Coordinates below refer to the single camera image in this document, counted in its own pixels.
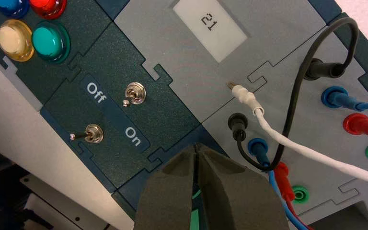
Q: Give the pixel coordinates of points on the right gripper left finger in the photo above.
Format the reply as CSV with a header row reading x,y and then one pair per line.
x,y
168,203

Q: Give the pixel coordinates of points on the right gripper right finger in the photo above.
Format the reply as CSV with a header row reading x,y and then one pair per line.
x,y
238,203

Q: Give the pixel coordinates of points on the green rotary knob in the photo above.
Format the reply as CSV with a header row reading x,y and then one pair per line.
x,y
195,219

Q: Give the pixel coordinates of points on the grey metal plate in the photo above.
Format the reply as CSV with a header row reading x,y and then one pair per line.
x,y
60,206

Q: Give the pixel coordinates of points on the small e-paper display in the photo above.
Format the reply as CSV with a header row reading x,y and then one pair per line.
x,y
209,38

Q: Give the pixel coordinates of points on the grey and teal task box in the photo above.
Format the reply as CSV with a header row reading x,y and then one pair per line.
x,y
266,35

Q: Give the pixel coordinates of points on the green push button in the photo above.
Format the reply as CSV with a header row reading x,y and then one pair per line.
x,y
49,41

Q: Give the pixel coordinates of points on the yellow push button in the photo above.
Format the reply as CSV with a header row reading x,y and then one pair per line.
x,y
14,41

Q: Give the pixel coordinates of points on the red push button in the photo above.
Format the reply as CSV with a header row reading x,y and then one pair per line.
x,y
47,8

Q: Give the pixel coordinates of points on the blue push button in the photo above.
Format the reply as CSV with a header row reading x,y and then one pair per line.
x,y
11,6

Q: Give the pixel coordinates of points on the metal toggle switch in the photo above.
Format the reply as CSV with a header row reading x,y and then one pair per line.
x,y
93,133
135,93

